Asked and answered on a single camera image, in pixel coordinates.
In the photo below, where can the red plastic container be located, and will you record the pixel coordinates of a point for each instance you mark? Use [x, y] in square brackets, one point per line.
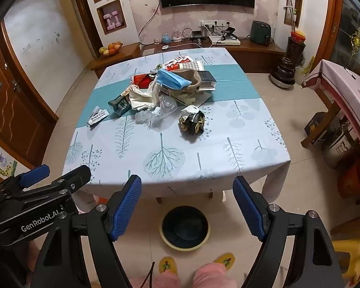
[354, 177]

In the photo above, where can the wooden television cabinet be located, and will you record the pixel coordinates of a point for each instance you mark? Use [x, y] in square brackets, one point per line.
[258, 51]

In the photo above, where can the dark air fryer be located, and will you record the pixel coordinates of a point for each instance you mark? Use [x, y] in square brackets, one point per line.
[259, 31]

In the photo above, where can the white crumpled cloth bag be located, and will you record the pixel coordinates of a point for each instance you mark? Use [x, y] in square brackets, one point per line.
[141, 97]

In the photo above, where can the pink dumbbell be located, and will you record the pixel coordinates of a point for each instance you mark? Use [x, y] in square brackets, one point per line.
[117, 19]
[108, 21]

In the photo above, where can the brown ceramic pot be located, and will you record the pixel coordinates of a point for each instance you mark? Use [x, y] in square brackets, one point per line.
[283, 72]

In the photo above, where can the printed cardboard box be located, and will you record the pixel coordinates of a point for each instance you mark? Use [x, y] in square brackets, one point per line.
[315, 126]

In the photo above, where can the dark grey box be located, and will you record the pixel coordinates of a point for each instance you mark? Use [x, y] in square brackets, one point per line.
[206, 78]

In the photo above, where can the clear plastic container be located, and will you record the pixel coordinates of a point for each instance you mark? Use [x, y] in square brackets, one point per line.
[144, 117]

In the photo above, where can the white red chocolate box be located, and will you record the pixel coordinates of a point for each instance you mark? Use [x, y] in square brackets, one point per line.
[177, 63]

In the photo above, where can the fruit bowl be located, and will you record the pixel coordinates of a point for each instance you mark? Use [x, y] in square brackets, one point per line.
[111, 51]

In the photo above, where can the colourful wall sticker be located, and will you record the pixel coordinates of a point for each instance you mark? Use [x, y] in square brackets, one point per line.
[0, 162]

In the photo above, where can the yellow plastic stool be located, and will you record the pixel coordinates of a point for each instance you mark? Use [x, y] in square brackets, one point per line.
[351, 252]

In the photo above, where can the checkered paper cup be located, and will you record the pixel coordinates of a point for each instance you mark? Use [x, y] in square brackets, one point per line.
[193, 65]

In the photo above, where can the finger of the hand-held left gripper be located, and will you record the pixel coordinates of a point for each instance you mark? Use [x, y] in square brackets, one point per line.
[33, 175]
[75, 178]

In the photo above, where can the person's pink pants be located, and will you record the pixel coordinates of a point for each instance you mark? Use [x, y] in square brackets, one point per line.
[210, 277]

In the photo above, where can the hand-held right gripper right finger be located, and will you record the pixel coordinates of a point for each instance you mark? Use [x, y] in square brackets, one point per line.
[249, 208]

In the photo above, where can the white set-top box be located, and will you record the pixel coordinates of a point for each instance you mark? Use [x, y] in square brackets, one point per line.
[228, 42]

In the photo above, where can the small white wrapper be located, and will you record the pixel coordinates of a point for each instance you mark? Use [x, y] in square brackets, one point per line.
[97, 117]

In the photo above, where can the blue round ornament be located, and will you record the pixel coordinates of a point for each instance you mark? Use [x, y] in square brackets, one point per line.
[166, 39]

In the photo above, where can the dark tall vase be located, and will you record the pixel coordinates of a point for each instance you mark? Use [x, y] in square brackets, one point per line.
[295, 51]

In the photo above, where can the blue face mask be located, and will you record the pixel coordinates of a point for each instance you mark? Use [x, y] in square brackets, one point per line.
[171, 79]

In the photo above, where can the pink covered side table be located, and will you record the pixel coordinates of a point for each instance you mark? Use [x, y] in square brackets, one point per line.
[342, 84]

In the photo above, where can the dark green packet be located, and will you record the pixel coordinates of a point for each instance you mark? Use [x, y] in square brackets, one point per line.
[120, 105]

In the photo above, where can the red foil packet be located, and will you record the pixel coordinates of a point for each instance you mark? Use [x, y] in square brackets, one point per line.
[142, 81]

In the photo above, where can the leaf print tablecloth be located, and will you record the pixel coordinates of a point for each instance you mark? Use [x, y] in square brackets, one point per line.
[168, 156]

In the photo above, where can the wooden glass door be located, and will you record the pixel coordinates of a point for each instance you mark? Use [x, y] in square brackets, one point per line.
[348, 21]

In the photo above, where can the clear plastic cup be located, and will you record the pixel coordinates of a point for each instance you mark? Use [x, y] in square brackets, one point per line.
[167, 104]

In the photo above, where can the white wall socket strip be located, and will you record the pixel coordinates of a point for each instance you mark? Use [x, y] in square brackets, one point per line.
[213, 23]

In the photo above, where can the black bin yellow rim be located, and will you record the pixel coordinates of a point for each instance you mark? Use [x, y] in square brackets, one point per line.
[184, 228]

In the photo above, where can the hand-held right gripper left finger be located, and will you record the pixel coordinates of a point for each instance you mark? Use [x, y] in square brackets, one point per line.
[126, 207]

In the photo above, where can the black gold wrapper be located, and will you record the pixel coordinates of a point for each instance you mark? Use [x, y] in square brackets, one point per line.
[193, 123]

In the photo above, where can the metal cooking pot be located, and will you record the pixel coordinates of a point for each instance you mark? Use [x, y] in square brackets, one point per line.
[339, 150]

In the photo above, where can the yellow slipper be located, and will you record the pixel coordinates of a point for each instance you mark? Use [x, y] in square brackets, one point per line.
[225, 261]
[168, 265]

